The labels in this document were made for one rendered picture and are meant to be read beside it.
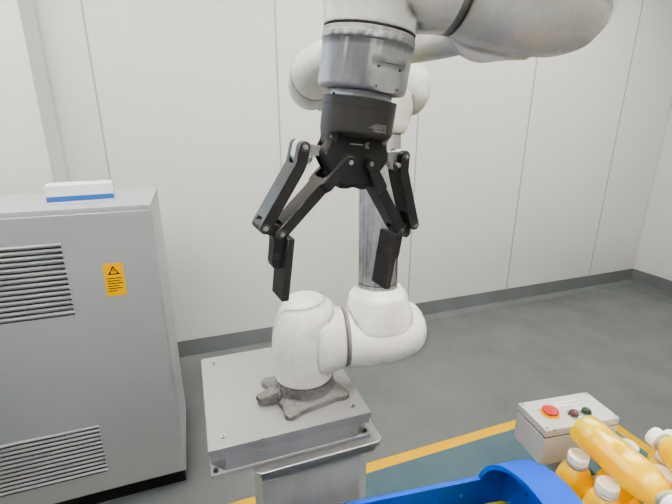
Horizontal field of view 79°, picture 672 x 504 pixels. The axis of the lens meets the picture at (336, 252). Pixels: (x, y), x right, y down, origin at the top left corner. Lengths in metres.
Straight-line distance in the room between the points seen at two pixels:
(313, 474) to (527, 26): 1.01
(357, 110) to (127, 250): 1.56
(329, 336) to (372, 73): 0.71
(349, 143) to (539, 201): 4.12
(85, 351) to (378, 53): 1.85
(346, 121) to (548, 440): 0.90
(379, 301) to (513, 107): 3.31
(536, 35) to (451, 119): 3.26
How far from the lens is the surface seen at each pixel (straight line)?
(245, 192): 3.11
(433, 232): 3.79
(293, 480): 1.13
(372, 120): 0.41
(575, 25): 0.49
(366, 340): 1.02
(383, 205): 0.46
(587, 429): 1.04
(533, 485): 0.77
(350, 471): 1.18
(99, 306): 1.97
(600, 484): 1.02
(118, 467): 2.40
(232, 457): 1.05
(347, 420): 1.07
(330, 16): 0.42
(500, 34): 0.47
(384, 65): 0.41
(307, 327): 0.97
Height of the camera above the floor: 1.75
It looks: 17 degrees down
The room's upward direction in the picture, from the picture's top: straight up
